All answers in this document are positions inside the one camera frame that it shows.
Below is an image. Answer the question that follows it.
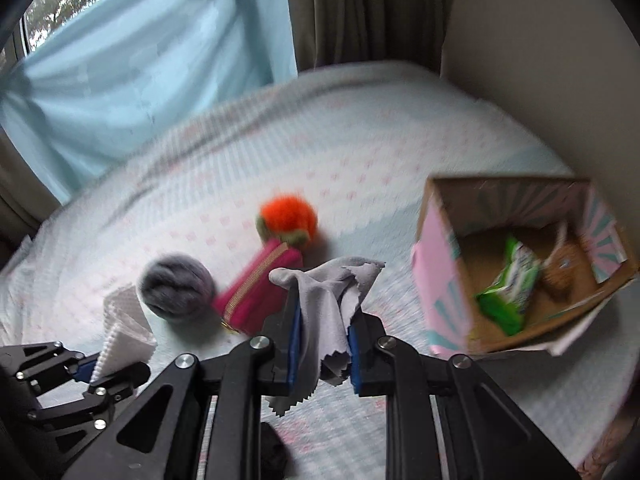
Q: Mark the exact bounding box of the brown curtain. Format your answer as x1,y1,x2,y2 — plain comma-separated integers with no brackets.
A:
283,0,457,74

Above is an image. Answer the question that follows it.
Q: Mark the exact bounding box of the green snack packet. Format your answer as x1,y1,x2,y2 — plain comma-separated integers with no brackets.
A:
475,236,544,337

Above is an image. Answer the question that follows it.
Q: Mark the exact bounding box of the white paper towel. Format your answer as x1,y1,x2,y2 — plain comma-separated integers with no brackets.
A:
90,284,158,383

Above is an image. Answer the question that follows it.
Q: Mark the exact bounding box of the light blue curtain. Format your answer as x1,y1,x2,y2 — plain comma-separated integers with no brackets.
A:
0,0,299,204

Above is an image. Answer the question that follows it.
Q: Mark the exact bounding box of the white patterned bedspread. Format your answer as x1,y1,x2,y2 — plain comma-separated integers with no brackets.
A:
0,61,626,480

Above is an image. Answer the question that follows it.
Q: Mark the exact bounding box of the grey fluffy pompom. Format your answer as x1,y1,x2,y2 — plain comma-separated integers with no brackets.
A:
138,252,218,319

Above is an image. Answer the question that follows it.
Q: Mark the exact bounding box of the pink zipper pouch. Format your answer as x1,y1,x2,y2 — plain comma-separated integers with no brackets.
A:
212,239,304,336

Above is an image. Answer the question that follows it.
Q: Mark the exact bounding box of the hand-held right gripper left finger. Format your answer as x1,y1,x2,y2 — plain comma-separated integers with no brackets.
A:
60,304,303,480

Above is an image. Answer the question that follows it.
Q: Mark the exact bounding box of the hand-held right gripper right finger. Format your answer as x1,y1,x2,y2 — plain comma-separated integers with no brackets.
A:
349,312,572,480

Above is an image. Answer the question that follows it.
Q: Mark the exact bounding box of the brown knitted toy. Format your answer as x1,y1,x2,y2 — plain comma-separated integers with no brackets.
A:
542,243,576,303

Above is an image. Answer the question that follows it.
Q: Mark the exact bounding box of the grey microfibre cloth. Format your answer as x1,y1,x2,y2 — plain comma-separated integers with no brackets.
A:
264,256,387,417

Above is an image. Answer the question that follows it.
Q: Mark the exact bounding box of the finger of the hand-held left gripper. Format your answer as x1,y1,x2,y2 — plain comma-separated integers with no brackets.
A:
0,342,101,397
27,361,152,442

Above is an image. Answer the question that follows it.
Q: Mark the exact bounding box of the pink patterned bed sheet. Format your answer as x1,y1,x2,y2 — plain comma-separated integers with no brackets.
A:
575,410,629,480

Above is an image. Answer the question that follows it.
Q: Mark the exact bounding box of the orange and green fluffy pompom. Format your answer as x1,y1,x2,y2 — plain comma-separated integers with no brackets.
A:
255,197,321,252

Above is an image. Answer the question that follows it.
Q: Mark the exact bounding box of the pink and teal cardboard box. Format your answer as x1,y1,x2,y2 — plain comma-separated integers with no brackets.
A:
411,175,640,359

